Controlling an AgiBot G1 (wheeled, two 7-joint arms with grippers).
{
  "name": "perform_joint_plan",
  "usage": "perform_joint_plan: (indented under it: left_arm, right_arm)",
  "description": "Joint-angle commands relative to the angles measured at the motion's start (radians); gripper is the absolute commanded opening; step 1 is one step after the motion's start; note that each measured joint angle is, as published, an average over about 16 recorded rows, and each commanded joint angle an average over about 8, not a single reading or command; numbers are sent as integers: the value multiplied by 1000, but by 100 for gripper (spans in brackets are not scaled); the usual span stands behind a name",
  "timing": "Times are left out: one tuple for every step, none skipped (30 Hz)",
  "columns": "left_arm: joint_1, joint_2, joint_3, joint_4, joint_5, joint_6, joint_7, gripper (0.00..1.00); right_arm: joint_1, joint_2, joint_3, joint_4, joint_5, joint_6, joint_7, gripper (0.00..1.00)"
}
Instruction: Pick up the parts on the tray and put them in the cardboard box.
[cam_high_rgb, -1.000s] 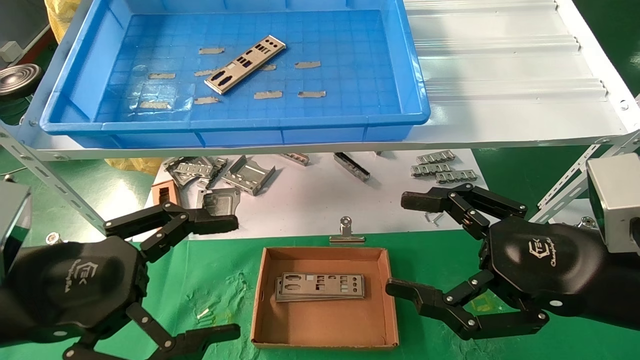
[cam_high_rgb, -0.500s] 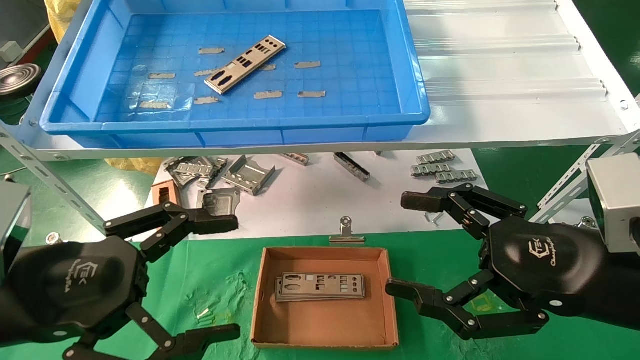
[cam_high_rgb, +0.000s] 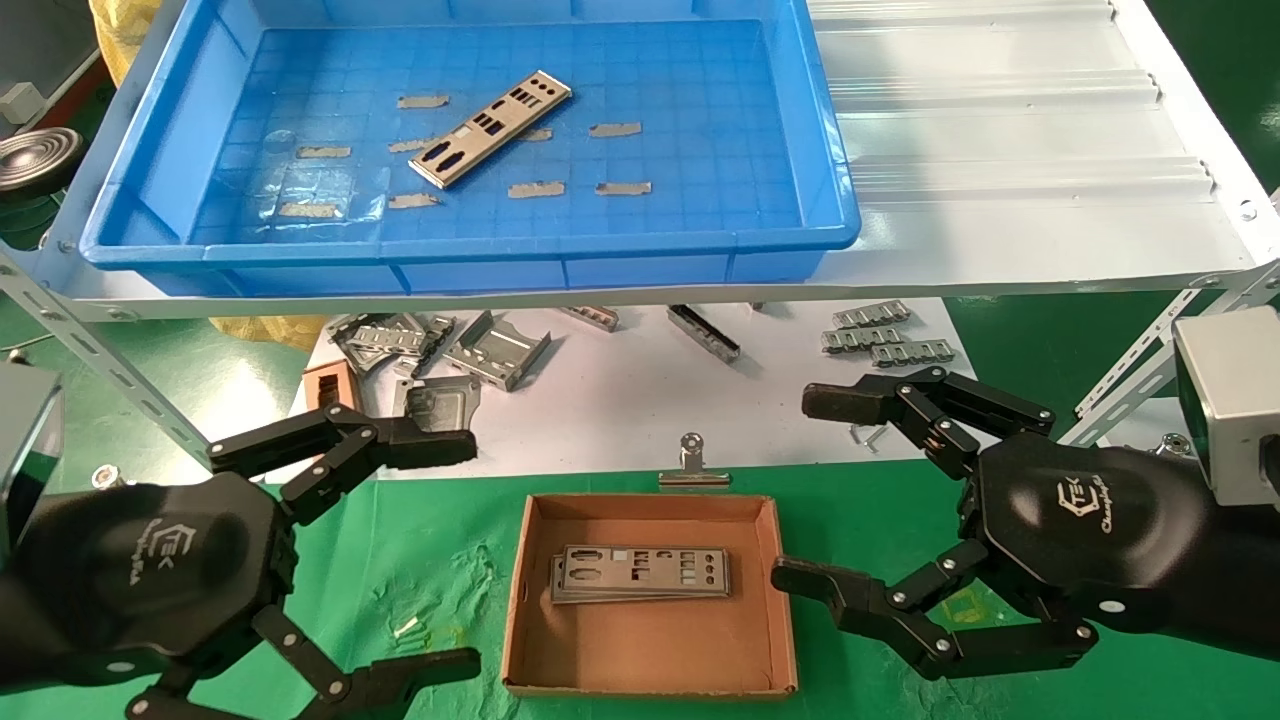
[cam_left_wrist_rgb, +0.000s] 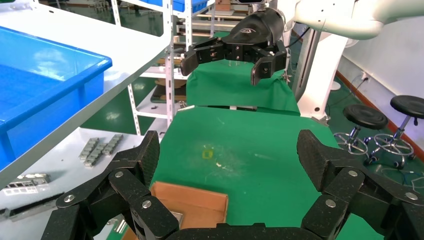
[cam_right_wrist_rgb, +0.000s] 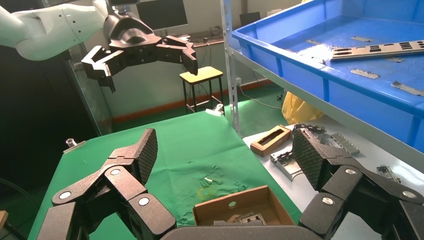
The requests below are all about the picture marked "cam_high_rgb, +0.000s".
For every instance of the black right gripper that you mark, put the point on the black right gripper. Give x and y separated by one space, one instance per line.
1090 530

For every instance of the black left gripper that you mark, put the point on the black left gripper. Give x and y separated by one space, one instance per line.
150 575

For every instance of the steel IO shield plate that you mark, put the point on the steel IO shield plate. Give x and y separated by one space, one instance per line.
640 597
650 578
505 115

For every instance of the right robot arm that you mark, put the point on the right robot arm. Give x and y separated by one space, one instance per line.
1250 580

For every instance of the small brown box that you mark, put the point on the small brown box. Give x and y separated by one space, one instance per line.
309 388

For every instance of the brown cardboard box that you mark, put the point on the brown cardboard box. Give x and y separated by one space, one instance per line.
650 650

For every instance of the blue plastic tray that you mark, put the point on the blue plastic tray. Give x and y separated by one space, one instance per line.
720 120

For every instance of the small grey box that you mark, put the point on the small grey box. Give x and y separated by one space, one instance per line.
18 103

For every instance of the green table cloth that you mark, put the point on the green table cloth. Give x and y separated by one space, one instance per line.
440 560

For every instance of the small silver screw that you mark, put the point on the small silver screw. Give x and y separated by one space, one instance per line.
407 628

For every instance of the small bent metal clip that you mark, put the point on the small bent metal clip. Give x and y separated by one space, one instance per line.
866 436

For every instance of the slotted steel strip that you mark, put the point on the slotted steel strip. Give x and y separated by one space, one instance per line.
872 314
912 353
862 339

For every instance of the square steel plate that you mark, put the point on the square steel plate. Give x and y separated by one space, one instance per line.
440 398

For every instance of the dark steel bar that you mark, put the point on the dark steel bar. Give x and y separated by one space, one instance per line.
703 334

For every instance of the white base board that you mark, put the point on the white base board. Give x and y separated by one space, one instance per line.
620 420

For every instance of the short steel channel piece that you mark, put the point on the short steel channel piece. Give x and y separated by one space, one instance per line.
590 318

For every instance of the grey tape strip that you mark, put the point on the grey tape strip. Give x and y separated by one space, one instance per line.
623 188
536 189
423 101
413 200
615 129
540 134
323 152
405 146
307 210

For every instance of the white metal shelf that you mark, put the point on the white metal shelf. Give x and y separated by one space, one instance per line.
1000 150

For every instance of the black round speaker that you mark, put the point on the black round speaker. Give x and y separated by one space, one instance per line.
35 160

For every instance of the slotted steel bracket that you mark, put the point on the slotted steel bracket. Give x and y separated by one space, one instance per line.
375 340
438 340

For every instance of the folded steel bracket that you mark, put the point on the folded steel bracket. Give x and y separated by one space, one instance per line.
497 352

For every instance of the perforated metal rack post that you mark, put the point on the perforated metal rack post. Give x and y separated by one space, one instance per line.
75 338
1130 380

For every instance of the left wrist camera housing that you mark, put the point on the left wrist camera housing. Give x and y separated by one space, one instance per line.
25 450

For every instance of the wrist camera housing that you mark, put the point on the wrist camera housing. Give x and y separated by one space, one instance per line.
25 450
1230 400

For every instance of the right wrist camera housing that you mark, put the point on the right wrist camera housing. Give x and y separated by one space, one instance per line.
1230 400

